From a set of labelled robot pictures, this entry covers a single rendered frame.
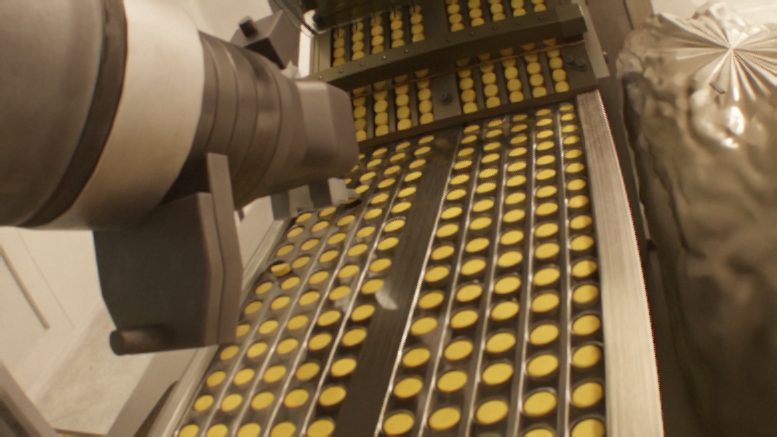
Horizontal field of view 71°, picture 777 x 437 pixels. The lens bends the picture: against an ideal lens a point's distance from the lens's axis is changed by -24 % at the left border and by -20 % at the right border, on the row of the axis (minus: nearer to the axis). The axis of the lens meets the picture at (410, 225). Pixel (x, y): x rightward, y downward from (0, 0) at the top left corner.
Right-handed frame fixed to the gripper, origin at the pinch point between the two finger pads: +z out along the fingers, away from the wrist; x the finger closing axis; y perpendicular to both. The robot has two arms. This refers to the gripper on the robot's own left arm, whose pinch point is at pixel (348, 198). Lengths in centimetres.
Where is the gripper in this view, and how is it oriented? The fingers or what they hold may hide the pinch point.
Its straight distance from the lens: 41.0
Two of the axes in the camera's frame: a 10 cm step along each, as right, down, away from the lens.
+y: -1.9, -9.8, 0.8
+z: 3.2, 0.1, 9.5
